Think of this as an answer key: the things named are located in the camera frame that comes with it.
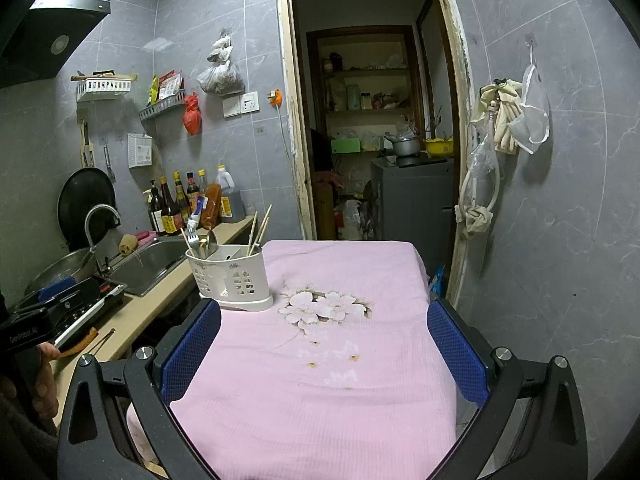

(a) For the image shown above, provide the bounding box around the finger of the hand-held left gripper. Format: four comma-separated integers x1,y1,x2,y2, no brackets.
49,284,127,349
25,277,110,313

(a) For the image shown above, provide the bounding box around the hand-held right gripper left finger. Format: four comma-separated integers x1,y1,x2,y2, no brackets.
56,297,222,480

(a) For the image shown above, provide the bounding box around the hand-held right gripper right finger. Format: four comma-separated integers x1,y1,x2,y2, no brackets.
426,298,590,480

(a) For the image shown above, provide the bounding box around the white utensil holder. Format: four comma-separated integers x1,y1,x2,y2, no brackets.
186,244,275,312

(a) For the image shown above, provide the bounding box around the person's left forearm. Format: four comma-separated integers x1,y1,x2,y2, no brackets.
0,385,58,480

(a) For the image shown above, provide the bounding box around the person's left hand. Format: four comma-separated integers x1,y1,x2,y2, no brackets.
29,342,62,422

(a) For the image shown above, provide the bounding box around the steel basin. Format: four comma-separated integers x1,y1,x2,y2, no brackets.
25,249,97,297

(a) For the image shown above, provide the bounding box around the beige kitchen counter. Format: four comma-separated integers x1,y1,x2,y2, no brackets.
50,215,257,421

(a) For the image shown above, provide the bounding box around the curved steel faucet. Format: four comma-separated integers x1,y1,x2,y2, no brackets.
84,204,122,267

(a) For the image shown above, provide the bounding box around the steel kitchen sink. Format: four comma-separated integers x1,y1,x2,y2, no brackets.
102,237,191,297

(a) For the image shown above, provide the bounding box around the black wok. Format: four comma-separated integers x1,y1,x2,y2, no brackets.
57,167,119,252

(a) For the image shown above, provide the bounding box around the dark pump bottle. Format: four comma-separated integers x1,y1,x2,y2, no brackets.
142,189,166,236

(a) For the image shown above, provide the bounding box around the pink floral cloth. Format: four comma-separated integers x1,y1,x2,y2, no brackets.
125,240,461,480

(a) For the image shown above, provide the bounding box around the blue and white tube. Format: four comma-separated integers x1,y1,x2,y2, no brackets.
189,197,209,232

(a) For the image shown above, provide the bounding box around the orange seasoning packet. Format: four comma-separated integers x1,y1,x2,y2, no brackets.
200,182,223,229

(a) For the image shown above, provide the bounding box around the yellow-capped sauce bottle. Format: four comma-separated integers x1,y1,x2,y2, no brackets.
172,171,191,222

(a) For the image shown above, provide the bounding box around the grey cabinet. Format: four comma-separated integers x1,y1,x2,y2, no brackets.
370,156,457,261

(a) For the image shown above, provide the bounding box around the large oil jug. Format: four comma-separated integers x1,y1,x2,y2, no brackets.
215,165,247,224

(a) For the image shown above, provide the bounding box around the white plastic container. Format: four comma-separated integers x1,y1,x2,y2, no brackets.
342,199,364,241

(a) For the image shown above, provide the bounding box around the orange-brown container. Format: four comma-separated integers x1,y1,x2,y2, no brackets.
312,170,337,241

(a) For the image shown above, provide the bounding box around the black induction cooker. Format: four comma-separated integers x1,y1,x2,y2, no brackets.
385,154,432,169

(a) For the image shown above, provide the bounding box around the crumpled clear plastic bag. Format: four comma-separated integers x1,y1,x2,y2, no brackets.
467,130,499,179

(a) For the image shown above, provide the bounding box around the yellow bowl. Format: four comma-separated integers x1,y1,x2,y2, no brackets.
424,137,455,157

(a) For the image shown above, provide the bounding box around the steel cooking pot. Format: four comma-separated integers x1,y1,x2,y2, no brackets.
384,132,422,157

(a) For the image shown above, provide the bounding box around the red plastic bag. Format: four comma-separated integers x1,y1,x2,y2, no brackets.
182,92,203,136

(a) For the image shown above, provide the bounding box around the red snack packet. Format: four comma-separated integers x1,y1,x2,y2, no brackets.
159,70,185,101

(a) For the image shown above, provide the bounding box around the black range hood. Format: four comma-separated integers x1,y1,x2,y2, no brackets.
0,0,112,90

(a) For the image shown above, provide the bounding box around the hanging clear plastic bag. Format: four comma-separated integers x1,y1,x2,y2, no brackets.
196,30,246,97

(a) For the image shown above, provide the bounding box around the wooden shelf unit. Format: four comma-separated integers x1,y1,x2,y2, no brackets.
306,25,427,162

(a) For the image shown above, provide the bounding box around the orange-handled tool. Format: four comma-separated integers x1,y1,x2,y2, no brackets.
59,327,117,357

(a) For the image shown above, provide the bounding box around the white wall box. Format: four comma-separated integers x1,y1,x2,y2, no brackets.
127,133,154,169

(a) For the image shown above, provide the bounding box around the white wall basket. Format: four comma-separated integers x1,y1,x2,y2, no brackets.
71,71,139,102

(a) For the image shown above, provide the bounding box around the grey wall rack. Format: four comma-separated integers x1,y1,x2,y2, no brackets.
139,91,187,122

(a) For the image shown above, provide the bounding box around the white power cable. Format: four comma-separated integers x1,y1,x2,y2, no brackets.
276,106,294,162

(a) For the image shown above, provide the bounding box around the worn white door frame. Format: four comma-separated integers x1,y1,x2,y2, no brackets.
276,0,477,307

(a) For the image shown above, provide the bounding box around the white switch socket panel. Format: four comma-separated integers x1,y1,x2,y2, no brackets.
222,91,261,119

